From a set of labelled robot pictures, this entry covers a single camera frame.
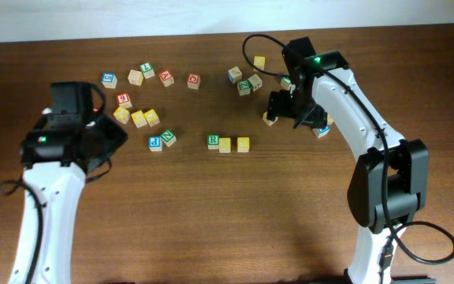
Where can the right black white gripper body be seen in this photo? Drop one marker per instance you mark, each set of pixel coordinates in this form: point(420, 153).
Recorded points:
point(292, 104)

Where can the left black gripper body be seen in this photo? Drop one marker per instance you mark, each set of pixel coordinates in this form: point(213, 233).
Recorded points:
point(113, 135)

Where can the yellow S block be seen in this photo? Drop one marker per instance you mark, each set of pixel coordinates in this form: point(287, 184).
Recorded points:
point(243, 144)
point(224, 145)

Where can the green R block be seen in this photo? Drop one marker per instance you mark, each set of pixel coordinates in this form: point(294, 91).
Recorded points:
point(213, 142)

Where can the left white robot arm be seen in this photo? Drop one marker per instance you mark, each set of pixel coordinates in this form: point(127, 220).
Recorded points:
point(59, 156)

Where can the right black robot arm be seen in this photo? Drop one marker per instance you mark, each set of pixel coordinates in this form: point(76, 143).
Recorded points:
point(389, 182)

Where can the green V block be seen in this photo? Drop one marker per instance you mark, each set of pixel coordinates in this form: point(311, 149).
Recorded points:
point(286, 83)

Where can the yellow E block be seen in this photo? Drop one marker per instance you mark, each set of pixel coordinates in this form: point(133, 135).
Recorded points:
point(268, 121)

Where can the yellow O block left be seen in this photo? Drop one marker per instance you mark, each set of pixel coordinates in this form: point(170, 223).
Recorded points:
point(122, 115)

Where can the yellow o block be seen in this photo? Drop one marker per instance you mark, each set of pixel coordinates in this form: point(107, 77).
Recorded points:
point(151, 117)
point(122, 115)

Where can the plain soccer ball block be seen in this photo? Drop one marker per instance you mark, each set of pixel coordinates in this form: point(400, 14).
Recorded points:
point(255, 82)

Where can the yellow G block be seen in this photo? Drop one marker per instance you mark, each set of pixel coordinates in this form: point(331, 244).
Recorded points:
point(139, 119)

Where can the red 6 block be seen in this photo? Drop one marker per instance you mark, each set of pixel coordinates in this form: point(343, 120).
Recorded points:
point(123, 100)

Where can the green Z block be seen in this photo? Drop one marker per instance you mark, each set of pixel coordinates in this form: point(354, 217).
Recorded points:
point(244, 87)

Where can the blue L block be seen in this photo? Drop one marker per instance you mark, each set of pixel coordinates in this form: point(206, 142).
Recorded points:
point(321, 132)

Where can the yellow block top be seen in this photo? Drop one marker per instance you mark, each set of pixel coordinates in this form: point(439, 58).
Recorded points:
point(259, 63)

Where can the yellow O block right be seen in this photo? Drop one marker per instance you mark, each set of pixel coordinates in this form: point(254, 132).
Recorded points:
point(151, 117)

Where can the blue P block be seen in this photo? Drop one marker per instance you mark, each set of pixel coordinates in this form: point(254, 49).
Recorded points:
point(155, 143)

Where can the blue S block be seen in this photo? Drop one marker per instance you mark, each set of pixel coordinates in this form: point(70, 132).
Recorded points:
point(109, 80)

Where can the plain block blue side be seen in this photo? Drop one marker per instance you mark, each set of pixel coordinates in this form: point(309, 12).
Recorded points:
point(234, 75)

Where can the green N block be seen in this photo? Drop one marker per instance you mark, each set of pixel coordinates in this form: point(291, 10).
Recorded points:
point(168, 137)

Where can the plain wooden block left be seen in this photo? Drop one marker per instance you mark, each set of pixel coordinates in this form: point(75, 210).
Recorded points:
point(135, 77)

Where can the green L block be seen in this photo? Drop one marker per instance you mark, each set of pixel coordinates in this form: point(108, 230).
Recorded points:
point(147, 70)

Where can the red A block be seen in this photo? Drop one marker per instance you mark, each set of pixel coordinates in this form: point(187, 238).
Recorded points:
point(166, 77)

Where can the red Q block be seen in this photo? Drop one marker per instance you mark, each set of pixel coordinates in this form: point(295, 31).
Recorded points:
point(193, 81)

